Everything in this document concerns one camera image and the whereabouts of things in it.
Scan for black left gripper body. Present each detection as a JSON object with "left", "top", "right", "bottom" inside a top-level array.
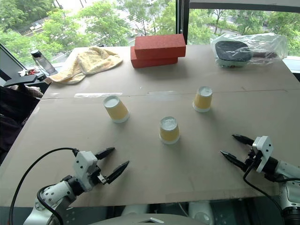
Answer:
[{"left": 90, "top": 166, "right": 109, "bottom": 186}]

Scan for clear plastic bag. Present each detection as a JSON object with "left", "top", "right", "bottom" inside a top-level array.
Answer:
[{"left": 210, "top": 33, "right": 289, "bottom": 69}]

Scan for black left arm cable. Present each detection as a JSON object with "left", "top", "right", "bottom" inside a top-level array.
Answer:
[{"left": 8, "top": 147, "right": 79, "bottom": 225}]

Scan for clear water bottle black cap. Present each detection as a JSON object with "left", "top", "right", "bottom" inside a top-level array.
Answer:
[{"left": 30, "top": 49, "right": 58, "bottom": 76}]

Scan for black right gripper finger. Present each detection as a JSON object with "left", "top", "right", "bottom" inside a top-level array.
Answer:
[
  {"left": 220, "top": 150, "right": 249, "bottom": 170},
  {"left": 232, "top": 134, "right": 255, "bottom": 146}
]

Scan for red brick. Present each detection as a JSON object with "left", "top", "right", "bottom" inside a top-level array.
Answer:
[
  {"left": 130, "top": 46, "right": 179, "bottom": 69},
  {"left": 134, "top": 33, "right": 187, "bottom": 58}
]

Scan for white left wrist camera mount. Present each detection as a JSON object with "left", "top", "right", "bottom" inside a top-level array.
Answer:
[{"left": 72, "top": 150, "right": 101, "bottom": 191}]

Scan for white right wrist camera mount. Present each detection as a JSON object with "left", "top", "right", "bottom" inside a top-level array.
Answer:
[{"left": 251, "top": 135, "right": 275, "bottom": 173}]

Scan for brown cardboard sheet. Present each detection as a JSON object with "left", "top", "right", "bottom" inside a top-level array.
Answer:
[
  {"left": 41, "top": 44, "right": 300, "bottom": 100},
  {"left": 0, "top": 90, "right": 300, "bottom": 208}
]

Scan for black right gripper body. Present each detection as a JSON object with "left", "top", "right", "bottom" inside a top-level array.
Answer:
[{"left": 244, "top": 146, "right": 261, "bottom": 170}]

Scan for silver robot torso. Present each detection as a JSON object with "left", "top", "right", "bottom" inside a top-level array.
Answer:
[{"left": 88, "top": 201, "right": 213, "bottom": 225}]

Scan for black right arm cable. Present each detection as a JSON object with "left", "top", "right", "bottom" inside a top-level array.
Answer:
[{"left": 242, "top": 161, "right": 285, "bottom": 225}]

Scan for dark window frame post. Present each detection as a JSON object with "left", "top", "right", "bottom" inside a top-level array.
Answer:
[{"left": 175, "top": 0, "right": 190, "bottom": 45}]

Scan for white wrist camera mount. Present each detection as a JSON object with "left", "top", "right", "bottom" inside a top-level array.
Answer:
[
  {"left": 72, "top": 150, "right": 101, "bottom": 191},
  {"left": 251, "top": 135, "right": 275, "bottom": 173}
]

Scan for dark padded object in bag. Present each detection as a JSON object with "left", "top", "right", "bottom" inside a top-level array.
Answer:
[{"left": 215, "top": 40, "right": 255, "bottom": 62}]

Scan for yellow paper cup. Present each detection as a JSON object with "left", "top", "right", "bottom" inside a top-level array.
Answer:
[
  {"left": 159, "top": 116, "right": 181, "bottom": 145},
  {"left": 192, "top": 85, "right": 213, "bottom": 113},
  {"left": 103, "top": 95, "right": 130, "bottom": 124}
]

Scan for pale yellow towel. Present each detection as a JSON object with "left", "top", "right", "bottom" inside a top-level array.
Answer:
[{"left": 47, "top": 46, "right": 124, "bottom": 85}]

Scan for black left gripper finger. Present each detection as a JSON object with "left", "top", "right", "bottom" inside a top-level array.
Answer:
[
  {"left": 94, "top": 147, "right": 116, "bottom": 161},
  {"left": 105, "top": 160, "right": 130, "bottom": 185}
]

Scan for black metal stand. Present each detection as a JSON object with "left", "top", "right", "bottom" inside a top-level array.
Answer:
[{"left": 4, "top": 74, "right": 46, "bottom": 88}]

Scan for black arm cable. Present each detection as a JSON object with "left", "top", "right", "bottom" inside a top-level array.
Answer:
[
  {"left": 242, "top": 161, "right": 285, "bottom": 225},
  {"left": 8, "top": 147, "right": 79, "bottom": 225}
]

